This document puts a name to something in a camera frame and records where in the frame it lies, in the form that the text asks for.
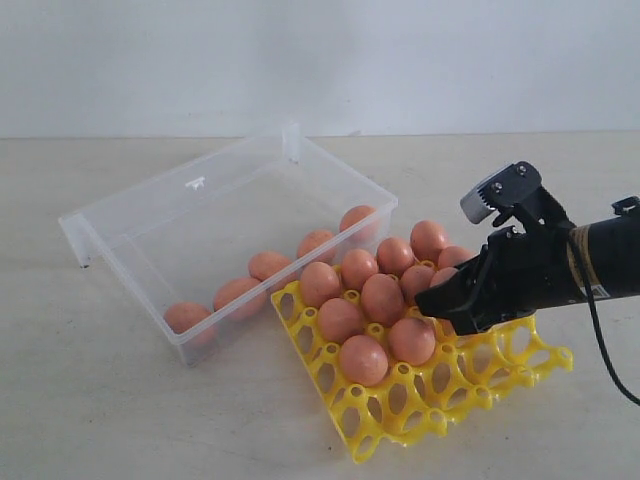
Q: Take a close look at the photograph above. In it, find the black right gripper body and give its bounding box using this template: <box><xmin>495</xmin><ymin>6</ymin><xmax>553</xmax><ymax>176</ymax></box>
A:
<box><xmin>477</xmin><ymin>228</ymin><xmax>585</xmax><ymax>330</ymax></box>

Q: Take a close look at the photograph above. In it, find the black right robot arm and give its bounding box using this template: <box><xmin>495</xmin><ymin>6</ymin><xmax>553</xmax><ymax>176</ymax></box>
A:
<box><xmin>415</xmin><ymin>196</ymin><xmax>639</xmax><ymax>336</ymax></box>

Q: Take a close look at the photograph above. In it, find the yellow plastic egg tray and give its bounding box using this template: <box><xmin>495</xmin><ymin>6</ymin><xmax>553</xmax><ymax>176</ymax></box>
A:
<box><xmin>271</xmin><ymin>281</ymin><xmax>573</xmax><ymax>463</ymax></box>

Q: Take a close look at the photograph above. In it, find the clear plastic bin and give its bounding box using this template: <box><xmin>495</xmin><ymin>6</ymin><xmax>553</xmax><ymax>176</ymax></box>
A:
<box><xmin>60</xmin><ymin>123</ymin><xmax>398</xmax><ymax>366</ymax></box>

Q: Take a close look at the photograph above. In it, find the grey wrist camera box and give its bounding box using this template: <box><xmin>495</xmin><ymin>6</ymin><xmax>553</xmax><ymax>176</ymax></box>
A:
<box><xmin>459</xmin><ymin>161</ymin><xmax>542</xmax><ymax>224</ymax></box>

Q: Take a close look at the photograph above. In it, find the black cable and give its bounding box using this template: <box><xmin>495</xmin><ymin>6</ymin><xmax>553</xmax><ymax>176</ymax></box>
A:
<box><xmin>587</xmin><ymin>289</ymin><xmax>640</xmax><ymax>405</ymax></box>

